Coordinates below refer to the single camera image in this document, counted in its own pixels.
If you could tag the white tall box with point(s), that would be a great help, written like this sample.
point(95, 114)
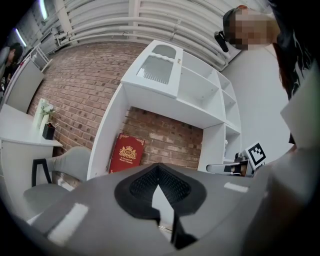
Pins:
point(37, 112)

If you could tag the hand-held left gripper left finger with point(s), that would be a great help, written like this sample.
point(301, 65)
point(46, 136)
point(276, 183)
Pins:
point(100, 212)

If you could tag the white desk with hutch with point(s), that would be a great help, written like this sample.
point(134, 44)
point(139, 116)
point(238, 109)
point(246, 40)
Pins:
point(160, 105)

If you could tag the red book with gold print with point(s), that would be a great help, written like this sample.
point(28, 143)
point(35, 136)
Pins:
point(126, 152)

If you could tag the person's head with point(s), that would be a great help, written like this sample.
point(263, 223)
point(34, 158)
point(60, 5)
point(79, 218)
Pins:
point(252, 30)

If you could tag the row of white ceiling pipes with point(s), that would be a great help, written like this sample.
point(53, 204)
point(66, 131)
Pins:
point(125, 25)

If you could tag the black pen holder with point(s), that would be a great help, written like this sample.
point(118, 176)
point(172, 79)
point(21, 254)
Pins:
point(48, 132)

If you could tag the person's black printed t-shirt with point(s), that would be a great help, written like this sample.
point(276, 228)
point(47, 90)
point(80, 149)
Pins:
point(302, 37)

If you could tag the black head-mounted camera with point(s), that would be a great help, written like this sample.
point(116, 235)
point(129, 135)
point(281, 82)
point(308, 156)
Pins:
point(222, 41)

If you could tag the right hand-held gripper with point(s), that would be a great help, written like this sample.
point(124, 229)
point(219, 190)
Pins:
point(256, 155)

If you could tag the person's right forearm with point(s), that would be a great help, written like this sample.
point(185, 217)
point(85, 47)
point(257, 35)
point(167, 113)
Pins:
point(295, 200)

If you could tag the white plain desk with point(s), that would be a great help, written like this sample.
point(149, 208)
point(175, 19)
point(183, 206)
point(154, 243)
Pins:
point(15, 125)

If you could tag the grey armchair with black frame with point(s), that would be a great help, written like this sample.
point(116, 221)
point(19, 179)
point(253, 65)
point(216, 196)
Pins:
point(72, 160)

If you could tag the white flowers in black vase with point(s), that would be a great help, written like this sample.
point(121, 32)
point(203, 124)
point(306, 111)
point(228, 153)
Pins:
point(44, 122)

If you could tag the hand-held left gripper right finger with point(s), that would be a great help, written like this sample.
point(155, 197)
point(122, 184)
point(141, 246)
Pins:
point(220, 212)

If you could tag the ceiling light tube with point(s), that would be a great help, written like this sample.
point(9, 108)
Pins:
point(44, 10)
point(20, 37)

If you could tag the white partition panel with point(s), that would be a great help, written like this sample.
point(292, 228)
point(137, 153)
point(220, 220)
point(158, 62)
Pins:
point(25, 85)

